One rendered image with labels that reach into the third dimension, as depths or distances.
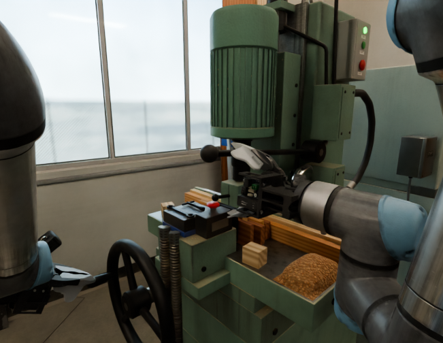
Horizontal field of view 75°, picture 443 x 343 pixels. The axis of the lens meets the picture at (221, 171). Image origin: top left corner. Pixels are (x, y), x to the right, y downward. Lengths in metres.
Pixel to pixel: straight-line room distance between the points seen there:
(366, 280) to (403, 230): 0.08
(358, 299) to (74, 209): 1.85
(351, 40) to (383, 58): 2.19
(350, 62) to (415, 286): 0.71
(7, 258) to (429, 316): 0.51
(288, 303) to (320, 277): 0.08
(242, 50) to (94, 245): 1.76
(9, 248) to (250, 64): 0.58
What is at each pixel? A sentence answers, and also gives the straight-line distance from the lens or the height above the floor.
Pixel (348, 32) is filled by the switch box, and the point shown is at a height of 1.45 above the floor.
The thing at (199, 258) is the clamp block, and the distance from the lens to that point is 0.65.
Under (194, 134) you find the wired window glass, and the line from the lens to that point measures 2.41.
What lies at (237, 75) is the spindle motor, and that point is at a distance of 0.73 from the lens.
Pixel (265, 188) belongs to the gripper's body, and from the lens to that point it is 0.48.
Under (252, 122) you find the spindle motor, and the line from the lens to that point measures 0.73.
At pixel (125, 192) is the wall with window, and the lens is 2.15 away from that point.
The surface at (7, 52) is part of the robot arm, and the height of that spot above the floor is 1.29.
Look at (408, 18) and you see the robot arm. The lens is 0.46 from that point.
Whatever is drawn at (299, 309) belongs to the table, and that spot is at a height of 0.87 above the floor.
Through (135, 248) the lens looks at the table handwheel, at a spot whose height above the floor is 0.95.
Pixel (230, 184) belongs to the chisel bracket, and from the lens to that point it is 0.80.
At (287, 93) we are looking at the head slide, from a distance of 0.85.
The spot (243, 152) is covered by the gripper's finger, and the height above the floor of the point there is 1.16.
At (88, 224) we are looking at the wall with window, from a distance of 2.14.
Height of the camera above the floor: 1.24
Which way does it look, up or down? 13 degrees down
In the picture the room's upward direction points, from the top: straight up
